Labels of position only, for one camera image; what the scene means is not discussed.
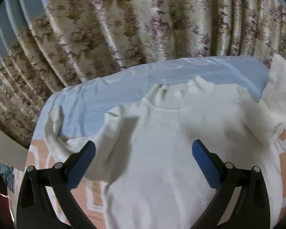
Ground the white knit sweater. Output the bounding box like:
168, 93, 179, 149
44, 55, 286, 228

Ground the teal cloth on floor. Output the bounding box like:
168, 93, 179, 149
0, 162, 15, 193

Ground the grey white board panel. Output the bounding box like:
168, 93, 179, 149
0, 130, 28, 172

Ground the orange blue white bed blanket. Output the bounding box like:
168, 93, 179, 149
8, 55, 286, 229

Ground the floral beige curtain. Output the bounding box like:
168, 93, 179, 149
0, 0, 286, 147

